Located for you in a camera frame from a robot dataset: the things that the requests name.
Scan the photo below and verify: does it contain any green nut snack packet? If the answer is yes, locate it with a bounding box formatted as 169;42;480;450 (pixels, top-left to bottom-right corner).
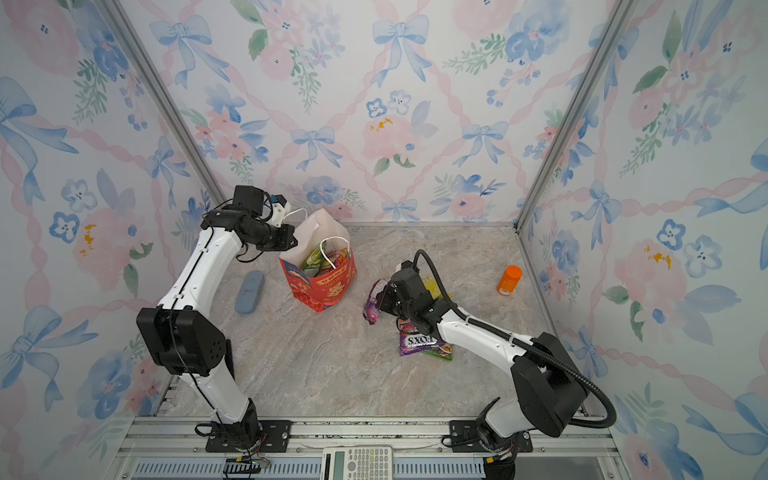
422;344;453;361

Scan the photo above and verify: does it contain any blue fabric case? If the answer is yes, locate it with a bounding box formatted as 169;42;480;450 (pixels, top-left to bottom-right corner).
234;270;265;315

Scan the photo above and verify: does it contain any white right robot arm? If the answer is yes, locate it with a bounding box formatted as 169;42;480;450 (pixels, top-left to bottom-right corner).
369;269;592;451

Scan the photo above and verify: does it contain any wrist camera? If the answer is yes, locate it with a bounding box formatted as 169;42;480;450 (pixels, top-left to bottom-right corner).
391;260;429;298
230;185;291;227

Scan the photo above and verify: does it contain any red paper gift bag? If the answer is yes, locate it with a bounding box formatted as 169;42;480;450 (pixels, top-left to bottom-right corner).
279;209;357;312

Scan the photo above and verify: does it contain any orange bottle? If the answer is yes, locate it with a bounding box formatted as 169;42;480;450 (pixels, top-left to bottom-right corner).
496;265;523;296

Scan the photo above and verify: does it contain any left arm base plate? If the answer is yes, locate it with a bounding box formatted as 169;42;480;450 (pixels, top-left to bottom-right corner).
195;419;293;455

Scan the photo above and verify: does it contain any grey calculator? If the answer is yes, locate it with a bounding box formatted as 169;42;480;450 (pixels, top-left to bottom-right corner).
320;445;394;480

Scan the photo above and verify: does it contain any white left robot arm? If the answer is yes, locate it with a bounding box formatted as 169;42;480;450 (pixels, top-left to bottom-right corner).
136;195;298;425

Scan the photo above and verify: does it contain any black corrugated cable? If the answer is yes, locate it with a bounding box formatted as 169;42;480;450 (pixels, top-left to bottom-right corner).
412;249;618;429

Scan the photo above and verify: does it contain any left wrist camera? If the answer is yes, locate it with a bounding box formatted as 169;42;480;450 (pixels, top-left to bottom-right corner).
230;185;291;227

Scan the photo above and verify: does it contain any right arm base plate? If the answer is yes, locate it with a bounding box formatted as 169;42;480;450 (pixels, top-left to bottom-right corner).
441;420;533;455

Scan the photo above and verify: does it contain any green Fox's candy bag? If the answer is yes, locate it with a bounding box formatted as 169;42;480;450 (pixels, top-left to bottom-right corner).
302;241;349;278

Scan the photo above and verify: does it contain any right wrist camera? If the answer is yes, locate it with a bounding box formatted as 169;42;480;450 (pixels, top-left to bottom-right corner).
391;260;429;298

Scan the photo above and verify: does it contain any yellow snack packet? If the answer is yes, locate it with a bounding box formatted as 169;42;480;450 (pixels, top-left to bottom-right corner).
423;278;443;299

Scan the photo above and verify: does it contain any purple Fox's candy bag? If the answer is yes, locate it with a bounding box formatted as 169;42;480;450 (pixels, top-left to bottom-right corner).
397;320;446;356

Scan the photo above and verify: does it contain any purple snack packet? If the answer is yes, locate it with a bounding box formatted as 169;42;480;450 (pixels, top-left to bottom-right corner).
363;279;388;325

